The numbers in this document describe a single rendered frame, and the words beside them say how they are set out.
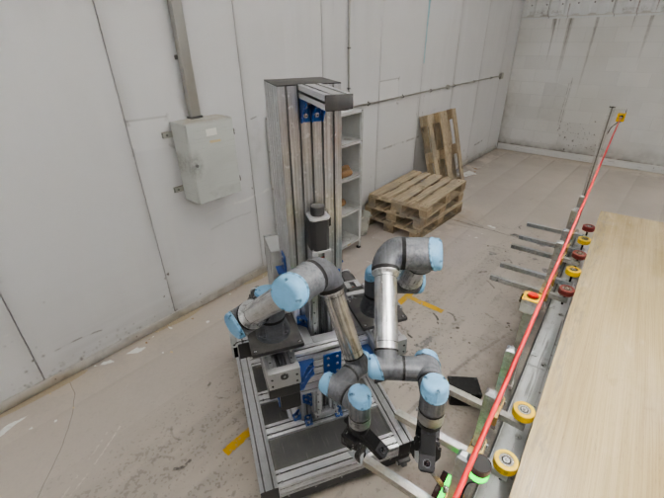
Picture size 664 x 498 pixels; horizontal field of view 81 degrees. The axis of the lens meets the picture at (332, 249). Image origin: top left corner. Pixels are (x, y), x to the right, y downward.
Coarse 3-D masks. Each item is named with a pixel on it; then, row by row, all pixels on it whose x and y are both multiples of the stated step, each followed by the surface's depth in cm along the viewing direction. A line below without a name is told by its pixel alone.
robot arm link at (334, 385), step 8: (344, 368) 136; (328, 376) 132; (336, 376) 132; (344, 376) 132; (352, 376) 133; (320, 384) 132; (328, 384) 130; (336, 384) 129; (344, 384) 129; (352, 384) 130; (328, 392) 130; (336, 392) 128; (344, 392) 127; (336, 400) 128
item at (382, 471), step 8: (368, 456) 138; (368, 464) 136; (376, 464) 136; (376, 472) 135; (384, 472) 133; (392, 472) 133; (392, 480) 131; (400, 480) 131; (400, 488) 130; (408, 488) 128; (416, 488) 128; (408, 496) 129; (416, 496) 126; (424, 496) 126
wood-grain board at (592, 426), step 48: (624, 240) 270; (576, 288) 221; (624, 288) 220; (576, 336) 186; (624, 336) 185; (576, 384) 160; (624, 384) 160; (576, 432) 141; (624, 432) 141; (528, 480) 126; (576, 480) 126; (624, 480) 126
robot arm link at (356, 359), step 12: (324, 264) 125; (336, 276) 128; (336, 288) 128; (324, 300) 133; (336, 300) 130; (336, 312) 131; (348, 312) 133; (336, 324) 133; (348, 324) 133; (336, 336) 136; (348, 336) 134; (348, 348) 135; (360, 348) 137; (348, 360) 137; (360, 360) 137; (360, 372) 136
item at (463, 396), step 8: (456, 392) 165; (464, 392) 165; (464, 400) 164; (472, 400) 162; (480, 400) 162; (480, 408) 160; (504, 416) 155; (512, 416) 155; (512, 424) 154; (520, 424) 152
